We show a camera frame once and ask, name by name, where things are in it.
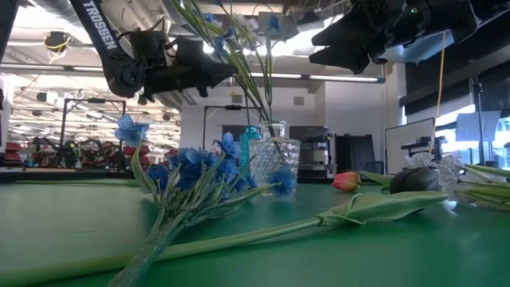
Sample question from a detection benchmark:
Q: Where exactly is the black perforated stand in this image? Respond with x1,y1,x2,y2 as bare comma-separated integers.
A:
401,136,448,161

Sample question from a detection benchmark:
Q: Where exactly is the black appliance cabinet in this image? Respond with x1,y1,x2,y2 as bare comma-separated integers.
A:
289,125,335,179

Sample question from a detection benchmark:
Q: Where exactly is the black panel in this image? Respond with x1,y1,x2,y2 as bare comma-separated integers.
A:
334,133,386,175

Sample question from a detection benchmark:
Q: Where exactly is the blue artificial flower bunch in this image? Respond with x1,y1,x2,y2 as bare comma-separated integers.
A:
109,114,298,287
171,0,298,139

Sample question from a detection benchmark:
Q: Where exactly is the whiteboard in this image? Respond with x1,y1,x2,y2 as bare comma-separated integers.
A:
385,117,436,175

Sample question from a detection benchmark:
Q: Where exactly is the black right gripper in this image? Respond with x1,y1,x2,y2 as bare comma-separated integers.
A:
308,0,479,76

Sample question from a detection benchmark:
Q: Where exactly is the blue glass vase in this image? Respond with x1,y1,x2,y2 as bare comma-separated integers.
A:
239,126,262,176

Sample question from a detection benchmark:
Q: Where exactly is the long ceiling light strip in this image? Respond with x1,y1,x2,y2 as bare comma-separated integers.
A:
0,63,105,73
249,73,386,84

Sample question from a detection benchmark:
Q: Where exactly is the pink artificial tulip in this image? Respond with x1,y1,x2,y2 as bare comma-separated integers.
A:
331,170,395,194

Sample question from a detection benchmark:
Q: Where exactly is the white artificial flower bunch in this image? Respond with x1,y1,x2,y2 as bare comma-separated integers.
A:
402,150,510,212

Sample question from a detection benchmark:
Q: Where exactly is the black artificial tulip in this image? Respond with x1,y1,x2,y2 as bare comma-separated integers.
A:
0,166,449,287

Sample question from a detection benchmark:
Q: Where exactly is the black station frame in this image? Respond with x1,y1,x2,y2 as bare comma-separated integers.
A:
59,98,128,171
202,104,264,160

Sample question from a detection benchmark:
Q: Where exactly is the yellow hanging cable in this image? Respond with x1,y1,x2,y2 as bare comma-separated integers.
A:
429,30,447,155

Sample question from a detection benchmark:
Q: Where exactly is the black ceiling fixture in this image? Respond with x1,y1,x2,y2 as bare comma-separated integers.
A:
42,30,73,55

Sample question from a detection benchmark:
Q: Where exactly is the clear glass vase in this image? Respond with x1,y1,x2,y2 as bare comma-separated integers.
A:
249,121,302,197

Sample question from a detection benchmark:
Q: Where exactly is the black light stand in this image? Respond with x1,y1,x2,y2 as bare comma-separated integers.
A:
469,75,488,167

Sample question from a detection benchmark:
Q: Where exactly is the green table mat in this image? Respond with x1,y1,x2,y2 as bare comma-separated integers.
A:
0,177,510,287

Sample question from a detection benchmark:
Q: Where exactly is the white sheet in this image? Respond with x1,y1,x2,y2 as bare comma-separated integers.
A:
455,110,502,143

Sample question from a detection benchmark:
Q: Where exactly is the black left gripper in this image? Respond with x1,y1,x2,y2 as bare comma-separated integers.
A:
129,29,240,100

